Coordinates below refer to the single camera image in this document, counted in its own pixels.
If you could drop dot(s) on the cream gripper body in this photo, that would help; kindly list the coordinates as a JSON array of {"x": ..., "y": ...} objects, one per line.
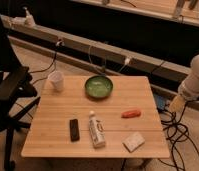
[{"x": 177, "y": 104}]

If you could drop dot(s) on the black eraser block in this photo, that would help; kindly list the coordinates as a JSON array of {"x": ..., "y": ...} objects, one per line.
[{"x": 74, "y": 130}]

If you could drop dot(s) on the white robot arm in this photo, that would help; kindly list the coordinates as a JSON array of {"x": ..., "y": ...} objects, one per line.
[{"x": 188, "y": 89}]

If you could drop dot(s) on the blue box on floor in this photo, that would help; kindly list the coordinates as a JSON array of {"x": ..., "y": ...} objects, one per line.
[{"x": 160, "y": 102}]

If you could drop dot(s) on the orange carrot toy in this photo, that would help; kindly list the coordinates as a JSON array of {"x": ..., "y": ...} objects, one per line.
[{"x": 131, "y": 113}]

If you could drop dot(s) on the white sponge block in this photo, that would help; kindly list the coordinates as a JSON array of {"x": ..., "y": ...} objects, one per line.
[{"x": 133, "y": 141}]

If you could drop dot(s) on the green bowl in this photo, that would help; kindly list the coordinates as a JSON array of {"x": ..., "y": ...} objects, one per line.
[{"x": 98, "y": 87}]

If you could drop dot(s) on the wooden table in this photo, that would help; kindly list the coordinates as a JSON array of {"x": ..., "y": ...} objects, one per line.
[{"x": 49, "y": 135}]

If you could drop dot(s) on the black office chair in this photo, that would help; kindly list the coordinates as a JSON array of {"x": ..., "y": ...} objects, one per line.
[{"x": 14, "y": 84}]

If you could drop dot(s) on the white soap dispenser bottle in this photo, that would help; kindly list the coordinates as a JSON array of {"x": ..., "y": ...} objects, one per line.
[{"x": 29, "y": 18}]

